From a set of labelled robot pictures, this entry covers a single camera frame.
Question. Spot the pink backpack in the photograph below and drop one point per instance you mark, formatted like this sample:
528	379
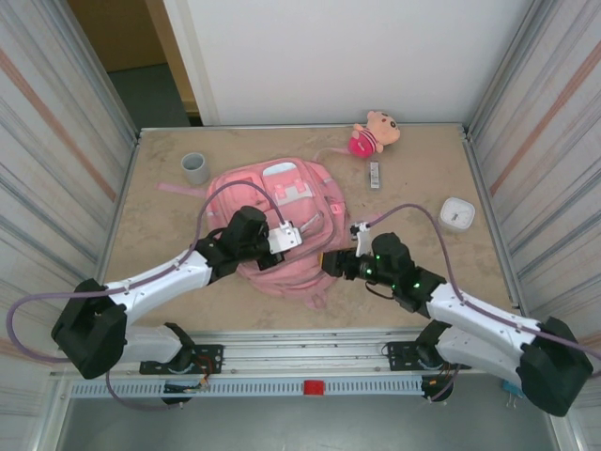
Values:
286	286

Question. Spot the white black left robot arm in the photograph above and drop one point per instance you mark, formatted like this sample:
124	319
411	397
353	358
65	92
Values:
155	284

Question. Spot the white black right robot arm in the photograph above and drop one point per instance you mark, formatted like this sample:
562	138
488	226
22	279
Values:
479	315

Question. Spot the grey plastic cup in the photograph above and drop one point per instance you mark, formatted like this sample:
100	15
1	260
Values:
195	170

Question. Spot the pink plush toy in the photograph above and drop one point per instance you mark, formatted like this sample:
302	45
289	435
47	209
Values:
371	136

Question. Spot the blue binder clip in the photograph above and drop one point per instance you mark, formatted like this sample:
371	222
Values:
512	387

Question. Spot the orange wooden door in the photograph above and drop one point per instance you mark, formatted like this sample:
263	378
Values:
117	33

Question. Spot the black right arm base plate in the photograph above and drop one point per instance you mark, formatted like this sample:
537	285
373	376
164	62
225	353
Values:
399	350

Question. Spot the aluminium rail frame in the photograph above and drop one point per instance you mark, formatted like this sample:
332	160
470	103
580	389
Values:
305	357

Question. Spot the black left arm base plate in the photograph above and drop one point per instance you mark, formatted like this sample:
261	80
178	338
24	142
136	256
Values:
211	352

